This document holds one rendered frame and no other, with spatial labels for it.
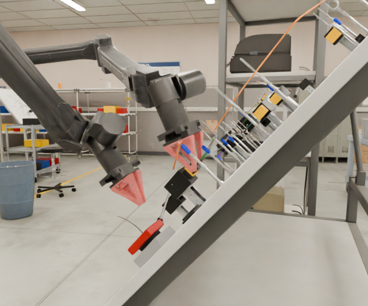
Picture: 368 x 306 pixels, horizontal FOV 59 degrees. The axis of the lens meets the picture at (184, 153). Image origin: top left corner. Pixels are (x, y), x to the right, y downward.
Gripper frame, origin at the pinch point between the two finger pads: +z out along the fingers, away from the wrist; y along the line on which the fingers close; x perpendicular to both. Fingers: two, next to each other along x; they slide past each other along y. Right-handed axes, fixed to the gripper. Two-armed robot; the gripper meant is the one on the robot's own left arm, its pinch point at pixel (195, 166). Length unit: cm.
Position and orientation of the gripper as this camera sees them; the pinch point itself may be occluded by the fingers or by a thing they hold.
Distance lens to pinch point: 69.9
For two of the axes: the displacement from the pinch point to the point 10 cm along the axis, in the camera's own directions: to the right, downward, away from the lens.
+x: -8.3, 3.5, 4.3
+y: 3.9, -2.0, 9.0
